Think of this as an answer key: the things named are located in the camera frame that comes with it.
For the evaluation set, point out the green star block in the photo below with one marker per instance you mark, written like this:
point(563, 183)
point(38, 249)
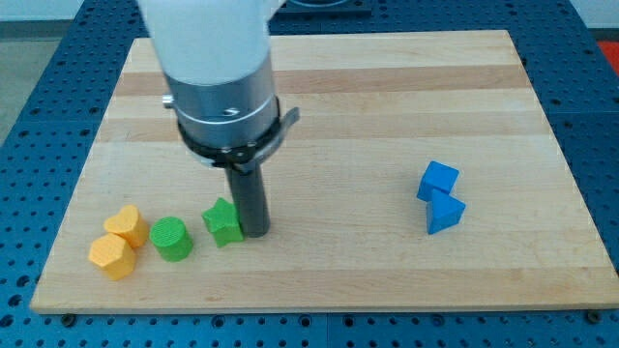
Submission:
point(221, 220)

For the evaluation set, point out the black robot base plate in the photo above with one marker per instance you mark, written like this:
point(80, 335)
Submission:
point(325, 7)

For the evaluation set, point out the blue triangular prism block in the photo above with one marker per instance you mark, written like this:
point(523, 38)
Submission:
point(443, 211)

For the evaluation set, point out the yellow heart block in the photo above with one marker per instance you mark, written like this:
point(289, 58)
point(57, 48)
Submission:
point(128, 224)

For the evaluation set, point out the wooden board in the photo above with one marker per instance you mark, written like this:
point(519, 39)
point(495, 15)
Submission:
point(348, 232)

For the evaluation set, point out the blue cube block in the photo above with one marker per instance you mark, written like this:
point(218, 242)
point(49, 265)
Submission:
point(438, 176)

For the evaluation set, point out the yellow hexagon block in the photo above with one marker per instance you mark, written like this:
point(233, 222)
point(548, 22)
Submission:
point(113, 256)

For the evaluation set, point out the green cylinder block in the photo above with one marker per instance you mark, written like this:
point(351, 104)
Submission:
point(171, 239)

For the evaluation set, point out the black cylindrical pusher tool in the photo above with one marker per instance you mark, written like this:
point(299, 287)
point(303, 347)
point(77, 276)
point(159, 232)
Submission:
point(250, 201)

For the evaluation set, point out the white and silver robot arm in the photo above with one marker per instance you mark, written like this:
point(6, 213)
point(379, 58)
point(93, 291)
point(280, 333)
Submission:
point(216, 59)

